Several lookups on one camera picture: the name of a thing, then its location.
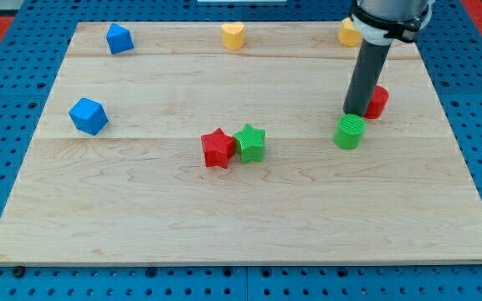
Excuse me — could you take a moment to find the green cylinder block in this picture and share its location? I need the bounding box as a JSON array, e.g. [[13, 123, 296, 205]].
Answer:
[[333, 114, 367, 150]]

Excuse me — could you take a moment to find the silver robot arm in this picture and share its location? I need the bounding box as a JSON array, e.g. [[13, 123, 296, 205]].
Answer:
[[350, 0, 435, 46]]

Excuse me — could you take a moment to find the green star block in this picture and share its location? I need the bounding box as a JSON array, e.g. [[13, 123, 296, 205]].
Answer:
[[233, 124, 266, 164]]

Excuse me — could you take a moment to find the red star block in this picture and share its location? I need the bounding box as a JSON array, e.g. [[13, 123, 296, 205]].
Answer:
[[201, 128, 236, 169]]

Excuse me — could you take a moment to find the wooden board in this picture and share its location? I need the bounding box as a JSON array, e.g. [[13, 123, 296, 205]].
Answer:
[[0, 22, 482, 267]]

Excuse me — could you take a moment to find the yellow heart block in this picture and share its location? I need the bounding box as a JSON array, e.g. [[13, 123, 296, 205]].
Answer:
[[221, 22, 245, 51]]

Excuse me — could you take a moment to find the red cylinder block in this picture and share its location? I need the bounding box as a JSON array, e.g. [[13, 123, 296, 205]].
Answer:
[[364, 85, 390, 119]]

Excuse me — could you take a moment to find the blue cube block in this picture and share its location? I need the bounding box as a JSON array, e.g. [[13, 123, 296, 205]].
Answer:
[[69, 98, 109, 135]]

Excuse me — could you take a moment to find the yellow hexagon block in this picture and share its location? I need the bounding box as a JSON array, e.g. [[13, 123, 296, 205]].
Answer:
[[338, 18, 362, 47]]

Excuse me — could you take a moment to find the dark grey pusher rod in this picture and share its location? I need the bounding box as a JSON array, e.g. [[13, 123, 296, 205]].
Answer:
[[342, 40, 391, 117]]

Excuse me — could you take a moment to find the blue pentagon block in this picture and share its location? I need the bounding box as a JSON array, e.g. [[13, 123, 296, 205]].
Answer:
[[105, 23, 135, 54]]

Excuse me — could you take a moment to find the blue perforated mat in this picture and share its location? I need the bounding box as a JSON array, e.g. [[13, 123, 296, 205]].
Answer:
[[0, 0, 482, 300]]

